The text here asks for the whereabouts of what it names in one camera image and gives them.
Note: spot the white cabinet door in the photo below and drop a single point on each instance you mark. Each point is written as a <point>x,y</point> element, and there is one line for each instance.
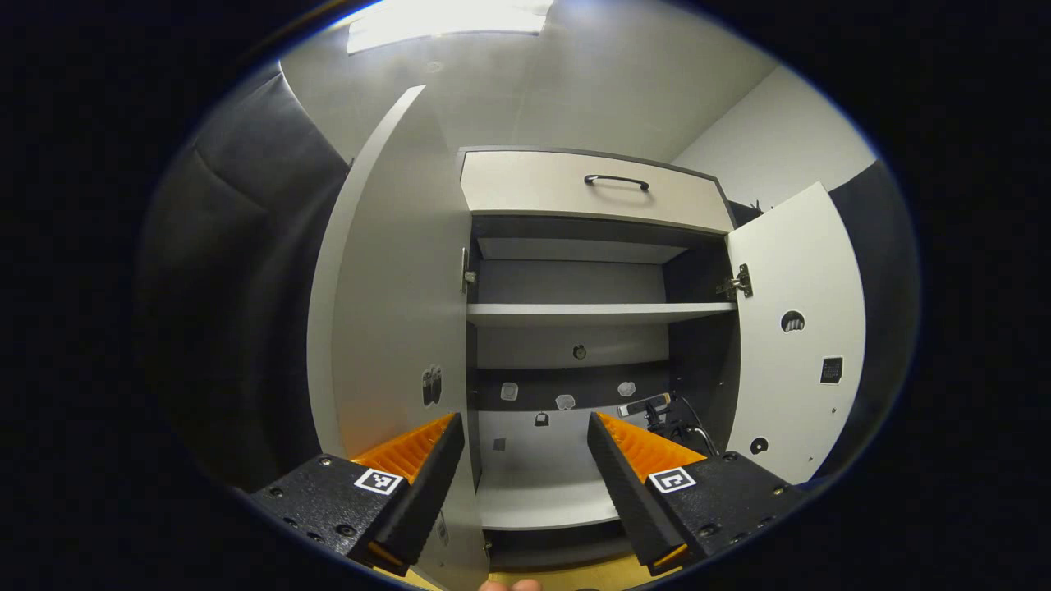
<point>394,287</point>
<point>796,263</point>

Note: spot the ceiling light panel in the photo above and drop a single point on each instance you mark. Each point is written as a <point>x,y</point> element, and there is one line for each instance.
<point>443,18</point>

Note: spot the metal door hinge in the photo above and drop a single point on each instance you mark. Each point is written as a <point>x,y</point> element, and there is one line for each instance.
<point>465,275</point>
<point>736,284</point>

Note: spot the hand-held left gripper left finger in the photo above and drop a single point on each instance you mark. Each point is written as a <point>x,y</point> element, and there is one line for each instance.
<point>415,501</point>

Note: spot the white shoe cabinet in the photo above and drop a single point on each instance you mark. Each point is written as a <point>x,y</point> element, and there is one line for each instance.
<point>566,283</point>

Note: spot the white cabinet drawer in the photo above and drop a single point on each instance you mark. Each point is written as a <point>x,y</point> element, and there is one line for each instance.
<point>534,185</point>

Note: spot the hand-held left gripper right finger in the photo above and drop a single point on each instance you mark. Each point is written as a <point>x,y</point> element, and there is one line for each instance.
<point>632,492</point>

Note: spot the white cabinet shelf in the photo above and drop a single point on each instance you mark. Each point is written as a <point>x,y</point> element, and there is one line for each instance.
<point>591,313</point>

